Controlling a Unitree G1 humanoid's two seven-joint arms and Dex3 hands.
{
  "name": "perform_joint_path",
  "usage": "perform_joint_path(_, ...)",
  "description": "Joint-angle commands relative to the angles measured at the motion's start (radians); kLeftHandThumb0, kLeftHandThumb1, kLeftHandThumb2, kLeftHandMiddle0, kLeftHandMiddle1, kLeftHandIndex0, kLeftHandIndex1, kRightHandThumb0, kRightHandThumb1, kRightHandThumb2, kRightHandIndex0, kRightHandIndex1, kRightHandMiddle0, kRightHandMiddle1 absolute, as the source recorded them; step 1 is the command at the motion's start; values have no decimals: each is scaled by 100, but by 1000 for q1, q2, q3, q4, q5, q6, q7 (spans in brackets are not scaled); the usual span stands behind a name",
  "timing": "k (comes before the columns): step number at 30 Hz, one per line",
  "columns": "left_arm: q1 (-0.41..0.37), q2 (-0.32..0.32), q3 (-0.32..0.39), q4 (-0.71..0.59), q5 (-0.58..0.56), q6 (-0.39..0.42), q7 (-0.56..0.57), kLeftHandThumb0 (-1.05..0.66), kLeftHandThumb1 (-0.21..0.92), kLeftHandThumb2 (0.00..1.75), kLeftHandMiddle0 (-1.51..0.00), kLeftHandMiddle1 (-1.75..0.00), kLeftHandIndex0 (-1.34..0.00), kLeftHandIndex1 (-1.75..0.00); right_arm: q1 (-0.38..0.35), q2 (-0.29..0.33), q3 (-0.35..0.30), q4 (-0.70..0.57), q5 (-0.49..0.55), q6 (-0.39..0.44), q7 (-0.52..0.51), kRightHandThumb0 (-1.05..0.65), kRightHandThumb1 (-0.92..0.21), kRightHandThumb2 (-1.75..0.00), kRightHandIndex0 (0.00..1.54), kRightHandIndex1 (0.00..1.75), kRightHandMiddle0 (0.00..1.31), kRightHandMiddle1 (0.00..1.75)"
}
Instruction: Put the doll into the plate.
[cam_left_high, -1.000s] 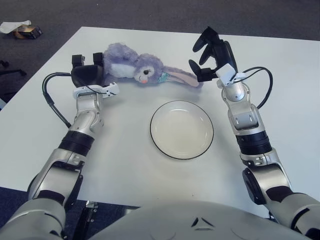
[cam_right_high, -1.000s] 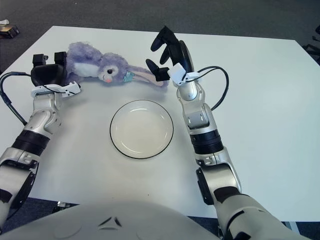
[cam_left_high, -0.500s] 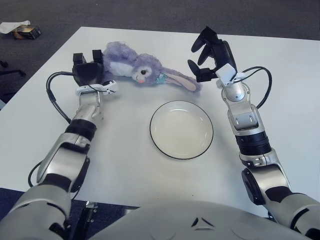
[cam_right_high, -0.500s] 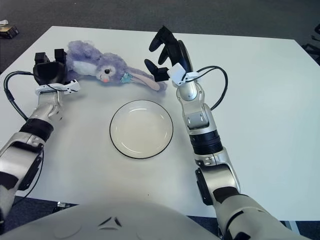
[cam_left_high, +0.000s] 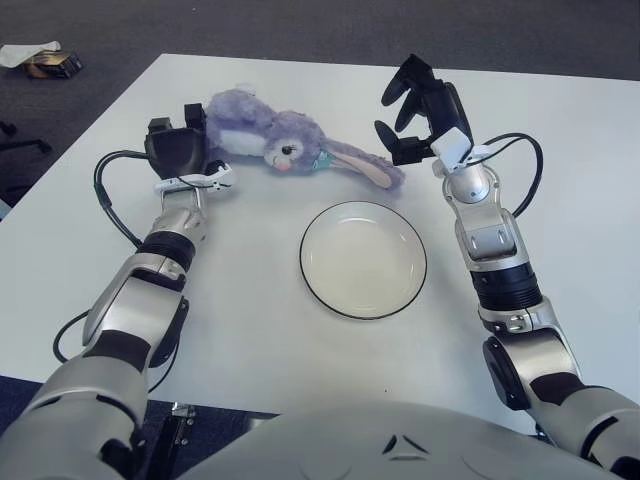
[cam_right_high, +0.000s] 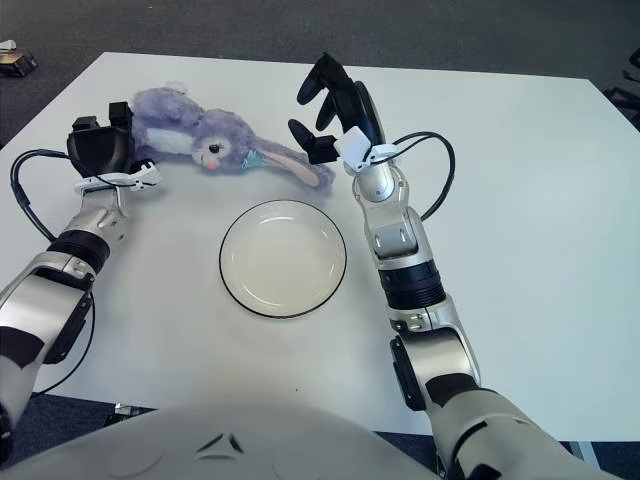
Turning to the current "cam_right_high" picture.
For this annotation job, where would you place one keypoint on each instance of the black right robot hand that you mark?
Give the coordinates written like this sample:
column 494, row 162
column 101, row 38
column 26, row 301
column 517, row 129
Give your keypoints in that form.
column 350, row 105

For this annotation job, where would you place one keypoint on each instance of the white plate black rim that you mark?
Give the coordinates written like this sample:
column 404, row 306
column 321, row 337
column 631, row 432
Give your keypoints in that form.
column 282, row 260

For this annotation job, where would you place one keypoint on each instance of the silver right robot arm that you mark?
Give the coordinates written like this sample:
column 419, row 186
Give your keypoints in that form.
column 400, row 240

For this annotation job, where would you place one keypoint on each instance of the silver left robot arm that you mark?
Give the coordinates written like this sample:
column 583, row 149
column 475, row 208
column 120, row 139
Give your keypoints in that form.
column 40, row 295

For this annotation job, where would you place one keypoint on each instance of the purple plush bunny doll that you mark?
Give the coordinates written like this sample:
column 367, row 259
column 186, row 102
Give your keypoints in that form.
column 220, row 130

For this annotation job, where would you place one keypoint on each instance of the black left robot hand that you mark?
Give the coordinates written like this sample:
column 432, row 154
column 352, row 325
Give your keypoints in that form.
column 100, row 150

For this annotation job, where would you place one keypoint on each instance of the grey robot torso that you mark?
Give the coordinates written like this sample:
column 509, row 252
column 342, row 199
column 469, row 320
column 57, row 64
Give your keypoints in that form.
column 225, row 460

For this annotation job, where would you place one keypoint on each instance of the black office chair base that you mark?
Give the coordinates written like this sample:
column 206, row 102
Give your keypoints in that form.
column 620, row 94

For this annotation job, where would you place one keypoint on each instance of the black and gold box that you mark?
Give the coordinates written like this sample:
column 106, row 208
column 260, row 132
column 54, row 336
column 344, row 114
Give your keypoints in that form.
column 17, row 62

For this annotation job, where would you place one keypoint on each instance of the grey metal table leg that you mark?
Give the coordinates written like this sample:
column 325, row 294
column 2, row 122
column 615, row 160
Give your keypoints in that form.
column 127, row 410
column 587, row 457

